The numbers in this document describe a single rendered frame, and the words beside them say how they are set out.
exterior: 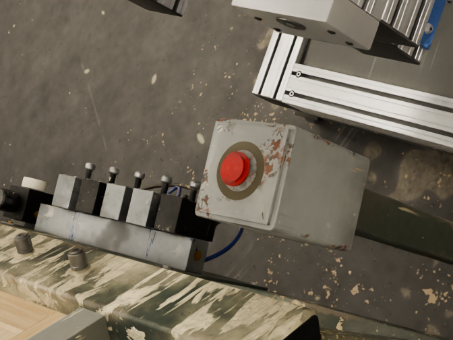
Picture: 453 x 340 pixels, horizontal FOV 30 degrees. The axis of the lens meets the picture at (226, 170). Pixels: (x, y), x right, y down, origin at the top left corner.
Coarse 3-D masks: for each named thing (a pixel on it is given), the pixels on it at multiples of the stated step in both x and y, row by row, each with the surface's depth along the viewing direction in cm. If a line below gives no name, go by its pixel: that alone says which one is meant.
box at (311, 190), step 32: (224, 128) 98; (256, 128) 95; (288, 128) 92; (288, 160) 92; (320, 160) 97; (352, 160) 102; (256, 192) 93; (288, 192) 93; (320, 192) 97; (352, 192) 102; (256, 224) 93; (288, 224) 93; (320, 224) 98; (352, 224) 103
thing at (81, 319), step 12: (72, 312) 110; (84, 312) 110; (60, 324) 108; (72, 324) 107; (84, 324) 107; (96, 324) 107; (36, 336) 106; (48, 336) 105; (60, 336) 105; (72, 336) 105; (84, 336) 106; (96, 336) 108; (108, 336) 109
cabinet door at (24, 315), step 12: (0, 300) 122; (12, 300) 121; (24, 300) 120; (0, 312) 118; (12, 312) 117; (24, 312) 117; (36, 312) 116; (48, 312) 116; (60, 312) 115; (0, 324) 115; (12, 324) 114; (24, 324) 114; (36, 324) 113; (48, 324) 113; (0, 336) 112; (12, 336) 112; (24, 336) 111
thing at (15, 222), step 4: (36, 212) 150; (36, 216) 150; (12, 220) 152; (16, 220) 152; (12, 224) 148; (16, 224) 150; (20, 224) 151; (24, 224) 150; (28, 224) 151; (32, 224) 151; (28, 228) 151; (32, 228) 151
